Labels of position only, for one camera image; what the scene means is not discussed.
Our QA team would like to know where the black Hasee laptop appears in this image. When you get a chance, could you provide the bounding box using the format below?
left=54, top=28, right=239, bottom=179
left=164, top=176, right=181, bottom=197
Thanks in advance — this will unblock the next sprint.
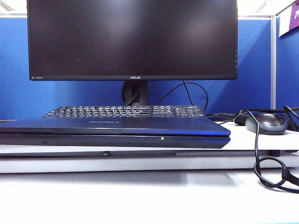
left=0, top=116, right=231, bottom=149

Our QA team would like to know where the black monitor stand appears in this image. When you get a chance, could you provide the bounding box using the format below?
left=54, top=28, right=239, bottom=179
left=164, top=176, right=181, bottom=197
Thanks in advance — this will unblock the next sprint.
left=121, top=80, right=150, bottom=107

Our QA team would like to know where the black desktop keyboard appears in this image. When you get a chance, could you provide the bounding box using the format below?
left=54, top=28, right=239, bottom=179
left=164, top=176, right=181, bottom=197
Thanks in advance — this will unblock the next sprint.
left=42, top=105, right=206, bottom=119

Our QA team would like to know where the black ASUS monitor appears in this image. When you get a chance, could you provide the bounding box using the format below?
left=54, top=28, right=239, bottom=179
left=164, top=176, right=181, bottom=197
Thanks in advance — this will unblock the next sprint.
left=26, top=0, right=239, bottom=82

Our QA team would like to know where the black grey computer mouse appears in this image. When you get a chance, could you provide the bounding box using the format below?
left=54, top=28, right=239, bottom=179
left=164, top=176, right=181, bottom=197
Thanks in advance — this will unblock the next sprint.
left=245, top=112, right=288, bottom=135

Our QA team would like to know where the blue office partition panel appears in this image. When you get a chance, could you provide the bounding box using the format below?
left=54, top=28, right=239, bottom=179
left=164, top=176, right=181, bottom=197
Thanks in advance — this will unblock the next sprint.
left=276, top=14, right=299, bottom=110
left=0, top=15, right=273, bottom=122

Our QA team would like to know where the white purple poster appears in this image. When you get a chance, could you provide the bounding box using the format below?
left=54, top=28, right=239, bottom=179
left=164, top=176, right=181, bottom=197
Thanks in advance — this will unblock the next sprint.
left=278, top=2, right=299, bottom=37

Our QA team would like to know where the dark grey desk rail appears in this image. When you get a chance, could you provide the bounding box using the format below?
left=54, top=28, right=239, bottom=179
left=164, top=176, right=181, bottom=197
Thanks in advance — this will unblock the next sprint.
left=0, top=149, right=283, bottom=159

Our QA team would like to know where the thin black monitor cable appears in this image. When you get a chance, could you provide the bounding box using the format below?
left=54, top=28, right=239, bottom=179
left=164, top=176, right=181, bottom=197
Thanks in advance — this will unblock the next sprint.
left=154, top=80, right=209, bottom=112

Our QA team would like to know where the black cable behind mouse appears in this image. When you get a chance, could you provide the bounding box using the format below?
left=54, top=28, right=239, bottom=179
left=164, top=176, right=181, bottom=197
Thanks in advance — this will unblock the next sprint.
left=205, top=112, right=248, bottom=126

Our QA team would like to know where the black looped cable with ferrite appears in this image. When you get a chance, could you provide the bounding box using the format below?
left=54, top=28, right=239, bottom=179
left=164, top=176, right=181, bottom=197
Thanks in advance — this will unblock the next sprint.
left=240, top=108, right=299, bottom=193

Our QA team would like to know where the silver partition post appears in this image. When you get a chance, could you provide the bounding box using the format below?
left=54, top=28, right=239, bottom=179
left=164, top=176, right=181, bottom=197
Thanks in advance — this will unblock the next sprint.
left=270, top=14, right=278, bottom=109

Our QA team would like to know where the black cable by partition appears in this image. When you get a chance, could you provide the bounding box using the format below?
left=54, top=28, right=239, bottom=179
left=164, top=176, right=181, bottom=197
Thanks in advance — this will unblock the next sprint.
left=283, top=105, right=299, bottom=131

